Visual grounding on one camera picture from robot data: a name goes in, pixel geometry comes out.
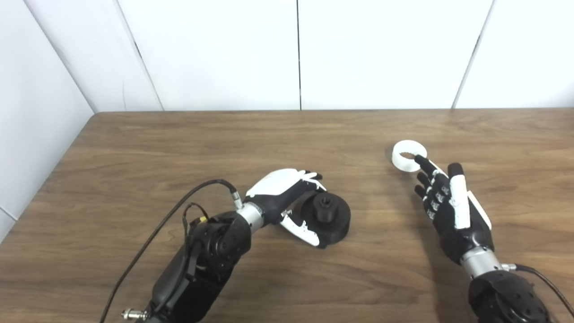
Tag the round black part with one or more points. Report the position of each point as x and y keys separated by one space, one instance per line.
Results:
x=334 y=226

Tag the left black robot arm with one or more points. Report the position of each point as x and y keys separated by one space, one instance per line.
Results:
x=215 y=255

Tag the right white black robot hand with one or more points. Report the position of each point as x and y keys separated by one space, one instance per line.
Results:
x=453 y=233

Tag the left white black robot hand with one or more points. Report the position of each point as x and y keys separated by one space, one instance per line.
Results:
x=278 y=181

